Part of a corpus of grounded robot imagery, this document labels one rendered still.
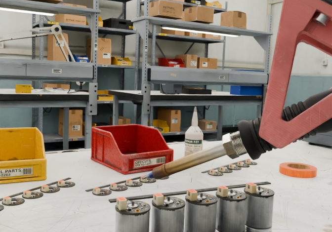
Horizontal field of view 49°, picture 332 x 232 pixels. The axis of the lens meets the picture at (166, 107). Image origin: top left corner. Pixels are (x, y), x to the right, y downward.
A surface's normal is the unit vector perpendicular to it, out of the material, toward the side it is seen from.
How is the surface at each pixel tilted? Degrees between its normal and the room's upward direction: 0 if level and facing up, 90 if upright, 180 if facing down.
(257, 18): 90
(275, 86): 100
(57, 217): 0
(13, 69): 90
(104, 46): 87
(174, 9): 90
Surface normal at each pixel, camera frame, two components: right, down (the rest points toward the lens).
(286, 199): 0.04, -1.00
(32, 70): 0.51, 0.10
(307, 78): -0.86, 0.01
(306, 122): -0.41, 0.22
